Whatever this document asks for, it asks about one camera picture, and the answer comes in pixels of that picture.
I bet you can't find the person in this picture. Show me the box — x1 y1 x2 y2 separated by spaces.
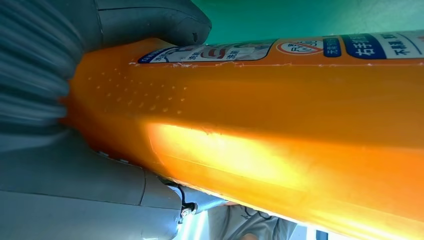
206 204 298 240

